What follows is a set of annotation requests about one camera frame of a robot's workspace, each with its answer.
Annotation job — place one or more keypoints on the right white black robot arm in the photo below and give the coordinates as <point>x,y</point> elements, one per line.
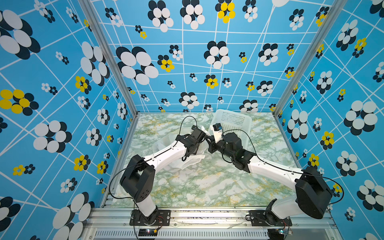
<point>312,194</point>

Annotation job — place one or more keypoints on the aluminium corner post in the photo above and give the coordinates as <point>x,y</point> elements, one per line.
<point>91,16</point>
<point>323,31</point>

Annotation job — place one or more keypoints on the right aluminium corner post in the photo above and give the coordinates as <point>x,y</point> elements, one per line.
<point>323,31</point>

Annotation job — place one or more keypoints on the aluminium front rail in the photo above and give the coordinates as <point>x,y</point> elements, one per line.
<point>227,223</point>

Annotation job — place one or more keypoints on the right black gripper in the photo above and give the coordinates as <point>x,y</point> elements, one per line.
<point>213,146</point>

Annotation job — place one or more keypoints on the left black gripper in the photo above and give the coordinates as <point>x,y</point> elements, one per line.
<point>182,137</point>

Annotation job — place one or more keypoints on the white plastic basket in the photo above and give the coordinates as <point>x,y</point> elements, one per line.
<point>234,122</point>

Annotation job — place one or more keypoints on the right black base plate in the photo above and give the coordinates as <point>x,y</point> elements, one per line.
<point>260,218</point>

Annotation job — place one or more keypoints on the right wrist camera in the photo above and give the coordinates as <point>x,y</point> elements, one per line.
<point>217,132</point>

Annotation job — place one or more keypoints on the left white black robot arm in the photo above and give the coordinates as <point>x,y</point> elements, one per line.
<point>138,178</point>

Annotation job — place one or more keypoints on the left aluminium corner post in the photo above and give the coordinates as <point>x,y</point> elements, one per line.
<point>91,16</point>

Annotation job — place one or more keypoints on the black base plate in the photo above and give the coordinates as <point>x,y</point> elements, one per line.
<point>260,218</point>
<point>157,218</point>

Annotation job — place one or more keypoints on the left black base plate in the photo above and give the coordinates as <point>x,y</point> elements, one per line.
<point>157,218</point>

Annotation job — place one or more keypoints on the white plastic bag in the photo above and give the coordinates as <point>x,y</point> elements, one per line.
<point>179,164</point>

